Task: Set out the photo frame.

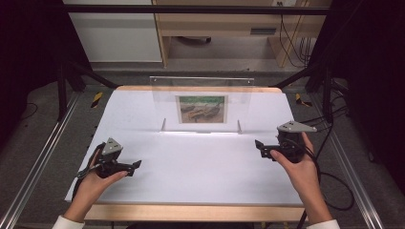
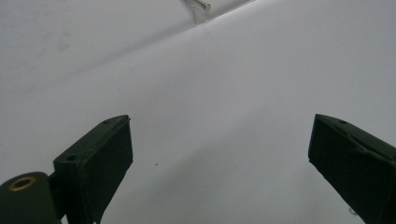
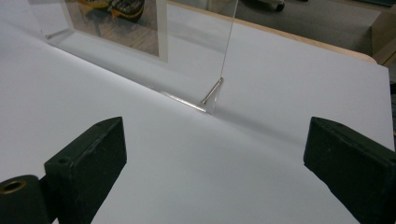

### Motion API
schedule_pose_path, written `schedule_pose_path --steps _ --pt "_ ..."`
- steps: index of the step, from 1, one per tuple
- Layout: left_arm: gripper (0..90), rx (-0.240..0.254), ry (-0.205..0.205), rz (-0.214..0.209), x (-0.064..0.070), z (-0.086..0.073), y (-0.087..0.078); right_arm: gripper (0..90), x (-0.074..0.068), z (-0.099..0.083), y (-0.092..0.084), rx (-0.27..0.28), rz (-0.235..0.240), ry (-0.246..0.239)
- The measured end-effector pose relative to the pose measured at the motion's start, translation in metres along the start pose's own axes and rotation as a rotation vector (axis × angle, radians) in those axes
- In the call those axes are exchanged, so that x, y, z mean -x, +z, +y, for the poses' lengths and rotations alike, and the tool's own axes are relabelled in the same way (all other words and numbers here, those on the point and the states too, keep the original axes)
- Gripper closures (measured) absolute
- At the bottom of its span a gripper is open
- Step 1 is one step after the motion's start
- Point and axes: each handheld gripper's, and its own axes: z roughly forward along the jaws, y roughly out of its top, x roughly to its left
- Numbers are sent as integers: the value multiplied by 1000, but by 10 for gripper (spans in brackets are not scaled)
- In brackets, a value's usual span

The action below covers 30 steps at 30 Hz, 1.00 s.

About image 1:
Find black floor cables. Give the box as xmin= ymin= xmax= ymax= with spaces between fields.
xmin=299 ymin=94 xmax=350 ymax=130

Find person's right hand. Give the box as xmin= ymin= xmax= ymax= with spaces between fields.
xmin=269 ymin=131 xmax=321 ymax=198

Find yellow black hazard tape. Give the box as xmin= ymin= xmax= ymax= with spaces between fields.
xmin=294 ymin=93 xmax=313 ymax=108
xmin=91 ymin=92 xmax=104 ymax=109

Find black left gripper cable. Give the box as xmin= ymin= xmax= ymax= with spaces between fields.
xmin=72 ymin=142 xmax=107 ymax=202

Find clear acrylic photo frame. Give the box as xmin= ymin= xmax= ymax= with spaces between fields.
xmin=149 ymin=75 xmax=256 ymax=135

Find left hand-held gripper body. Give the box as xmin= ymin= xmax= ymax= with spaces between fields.
xmin=95 ymin=136 xmax=135 ymax=179

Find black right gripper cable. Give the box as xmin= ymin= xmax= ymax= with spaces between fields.
xmin=296 ymin=148 xmax=355 ymax=229

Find black wall cables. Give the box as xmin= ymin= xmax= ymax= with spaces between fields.
xmin=279 ymin=13 xmax=317 ymax=69

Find wooden desk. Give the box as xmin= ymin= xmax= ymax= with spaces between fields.
xmin=152 ymin=0 xmax=332 ymax=69

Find yellow cable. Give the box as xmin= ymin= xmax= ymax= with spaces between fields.
xmin=284 ymin=0 xmax=310 ymax=61

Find black horizontal metal bar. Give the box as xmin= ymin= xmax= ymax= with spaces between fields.
xmin=62 ymin=4 xmax=332 ymax=16

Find black curtain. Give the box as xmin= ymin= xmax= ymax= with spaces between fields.
xmin=305 ymin=0 xmax=405 ymax=194
xmin=0 ymin=0 xmax=94 ymax=149

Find aluminium floor rail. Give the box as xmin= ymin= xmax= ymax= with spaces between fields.
xmin=309 ymin=92 xmax=386 ymax=229
xmin=0 ymin=91 xmax=81 ymax=229

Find white cabinet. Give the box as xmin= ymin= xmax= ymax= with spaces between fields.
xmin=62 ymin=0 xmax=164 ymax=63

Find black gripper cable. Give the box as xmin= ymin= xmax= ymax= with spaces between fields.
xmin=72 ymin=142 xmax=107 ymax=202
xmin=296 ymin=148 xmax=355 ymax=229

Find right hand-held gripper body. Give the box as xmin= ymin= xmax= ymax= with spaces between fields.
xmin=265 ymin=120 xmax=318 ymax=164

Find landscape picture print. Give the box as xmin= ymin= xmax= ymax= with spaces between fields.
xmin=176 ymin=94 xmax=229 ymax=125

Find person's left hand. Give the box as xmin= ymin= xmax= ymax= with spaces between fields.
xmin=76 ymin=148 xmax=129 ymax=205

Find thin black floor cable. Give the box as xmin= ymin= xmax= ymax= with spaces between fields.
xmin=19 ymin=101 xmax=40 ymax=122

